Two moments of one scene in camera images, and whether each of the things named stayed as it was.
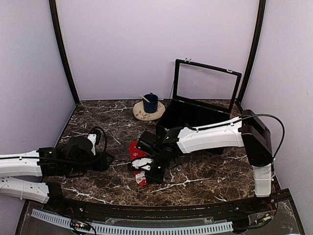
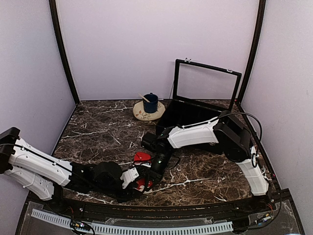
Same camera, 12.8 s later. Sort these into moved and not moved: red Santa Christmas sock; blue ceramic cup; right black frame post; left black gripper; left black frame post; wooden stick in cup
Moved: left black gripper; red Santa Christmas sock
Not moved: blue ceramic cup; left black frame post; right black frame post; wooden stick in cup
